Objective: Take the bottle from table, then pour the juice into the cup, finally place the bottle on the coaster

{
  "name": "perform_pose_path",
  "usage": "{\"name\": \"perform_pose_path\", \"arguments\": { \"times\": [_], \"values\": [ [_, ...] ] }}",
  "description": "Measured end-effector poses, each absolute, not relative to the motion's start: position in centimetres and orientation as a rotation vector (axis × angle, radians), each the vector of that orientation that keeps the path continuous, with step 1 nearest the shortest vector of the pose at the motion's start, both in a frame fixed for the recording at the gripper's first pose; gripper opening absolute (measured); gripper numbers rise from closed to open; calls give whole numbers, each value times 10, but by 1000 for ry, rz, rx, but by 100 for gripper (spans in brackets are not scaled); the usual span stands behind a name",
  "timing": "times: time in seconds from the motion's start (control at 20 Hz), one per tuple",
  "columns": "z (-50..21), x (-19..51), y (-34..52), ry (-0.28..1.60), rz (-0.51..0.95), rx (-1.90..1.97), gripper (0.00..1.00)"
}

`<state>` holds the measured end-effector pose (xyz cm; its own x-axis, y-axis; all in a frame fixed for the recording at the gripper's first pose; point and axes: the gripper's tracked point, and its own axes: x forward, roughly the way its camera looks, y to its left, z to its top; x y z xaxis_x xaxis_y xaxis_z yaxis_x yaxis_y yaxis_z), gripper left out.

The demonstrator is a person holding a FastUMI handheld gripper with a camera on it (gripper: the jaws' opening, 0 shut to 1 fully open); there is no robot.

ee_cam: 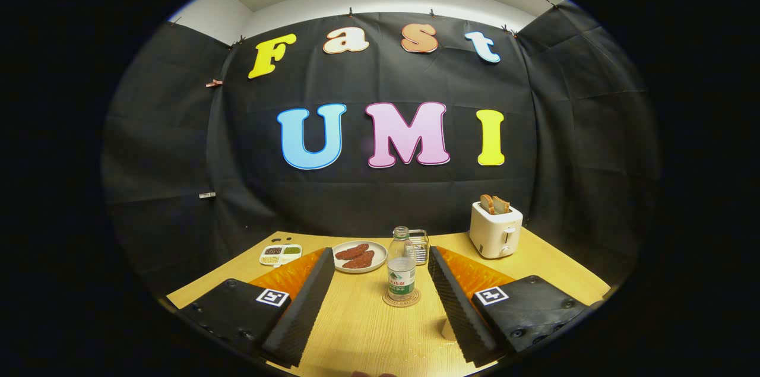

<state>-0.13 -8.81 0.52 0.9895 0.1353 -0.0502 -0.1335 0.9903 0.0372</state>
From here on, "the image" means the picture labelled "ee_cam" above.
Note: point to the white toaster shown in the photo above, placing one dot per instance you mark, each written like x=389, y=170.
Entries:
x=493, y=234

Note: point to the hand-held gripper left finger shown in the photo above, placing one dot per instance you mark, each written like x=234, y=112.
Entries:
x=303, y=311

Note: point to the toast slice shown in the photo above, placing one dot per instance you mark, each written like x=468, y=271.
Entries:
x=502, y=205
x=486, y=203

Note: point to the round cork coaster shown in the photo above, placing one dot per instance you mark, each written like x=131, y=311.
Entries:
x=411, y=301

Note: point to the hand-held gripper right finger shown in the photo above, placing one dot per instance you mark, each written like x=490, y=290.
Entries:
x=457, y=306

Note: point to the clear plastic juice bottle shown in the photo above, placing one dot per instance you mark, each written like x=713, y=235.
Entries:
x=401, y=273

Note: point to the white round plate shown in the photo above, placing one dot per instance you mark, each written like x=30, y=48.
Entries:
x=380, y=252

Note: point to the black backdrop cloth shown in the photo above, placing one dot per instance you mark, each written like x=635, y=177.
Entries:
x=386, y=199

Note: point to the brown meat piece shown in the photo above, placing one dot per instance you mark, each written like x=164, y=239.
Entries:
x=351, y=252
x=360, y=260

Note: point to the white divided spice tray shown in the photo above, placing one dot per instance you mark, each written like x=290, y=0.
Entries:
x=280, y=254

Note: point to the wooden table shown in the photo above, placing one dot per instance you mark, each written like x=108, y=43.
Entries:
x=368, y=335

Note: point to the red clip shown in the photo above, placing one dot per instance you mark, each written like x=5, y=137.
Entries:
x=214, y=83

